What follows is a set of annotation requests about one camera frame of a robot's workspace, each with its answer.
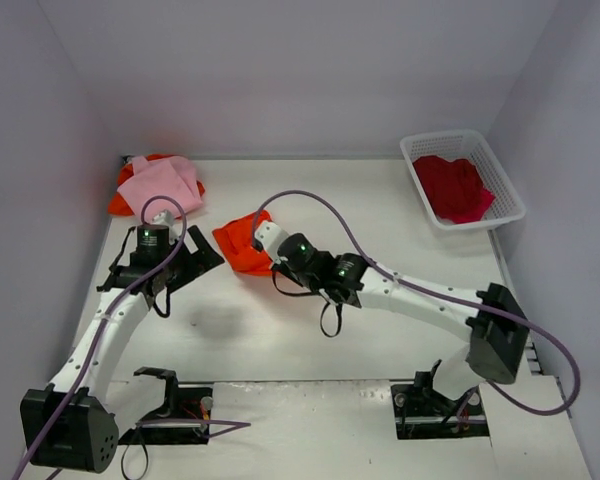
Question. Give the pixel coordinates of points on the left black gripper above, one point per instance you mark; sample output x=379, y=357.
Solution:
x=181, y=261

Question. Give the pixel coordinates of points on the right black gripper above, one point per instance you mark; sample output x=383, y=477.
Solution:
x=278, y=265

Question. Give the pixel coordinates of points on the orange t shirt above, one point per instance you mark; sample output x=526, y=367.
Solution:
x=234, y=239
x=117, y=200

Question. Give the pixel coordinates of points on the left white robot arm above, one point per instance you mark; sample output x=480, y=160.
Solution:
x=76, y=421

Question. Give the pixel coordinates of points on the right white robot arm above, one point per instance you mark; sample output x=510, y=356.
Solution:
x=492, y=346

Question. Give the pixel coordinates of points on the pink folded t shirt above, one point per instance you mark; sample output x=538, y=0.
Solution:
x=160, y=187

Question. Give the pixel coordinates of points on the orange folded t shirt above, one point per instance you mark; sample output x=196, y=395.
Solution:
x=117, y=200

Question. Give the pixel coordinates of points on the red t shirt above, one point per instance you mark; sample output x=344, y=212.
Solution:
x=454, y=189

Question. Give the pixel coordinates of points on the white plastic basket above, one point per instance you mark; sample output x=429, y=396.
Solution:
x=451, y=145

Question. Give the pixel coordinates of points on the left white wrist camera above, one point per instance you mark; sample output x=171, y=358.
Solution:
x=164, y=218

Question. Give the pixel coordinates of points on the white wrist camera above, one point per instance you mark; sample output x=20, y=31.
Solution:
x=164, y=218
x=268, y=237

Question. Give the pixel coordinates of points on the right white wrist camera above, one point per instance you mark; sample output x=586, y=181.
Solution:
x=268, y=237

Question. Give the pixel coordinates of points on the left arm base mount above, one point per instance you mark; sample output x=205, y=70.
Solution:
x=181, y=401

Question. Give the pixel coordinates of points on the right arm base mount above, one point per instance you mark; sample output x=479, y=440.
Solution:
x=421, y=413

